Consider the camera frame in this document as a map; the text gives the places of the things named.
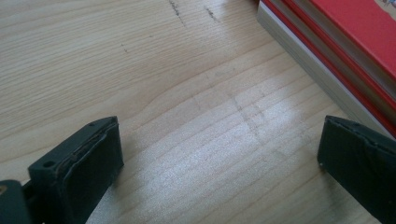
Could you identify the white book with green leaf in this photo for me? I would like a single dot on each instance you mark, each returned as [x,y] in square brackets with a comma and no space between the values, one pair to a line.
[295,46]

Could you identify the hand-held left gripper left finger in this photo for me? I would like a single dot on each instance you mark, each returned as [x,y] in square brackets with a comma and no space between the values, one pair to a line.
[77,174]

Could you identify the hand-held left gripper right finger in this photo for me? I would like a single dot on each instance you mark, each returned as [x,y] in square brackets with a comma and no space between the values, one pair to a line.
[358,161]

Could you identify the red hardcover book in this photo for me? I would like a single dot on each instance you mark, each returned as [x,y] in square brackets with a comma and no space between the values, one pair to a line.
[311,38]
[358,31]

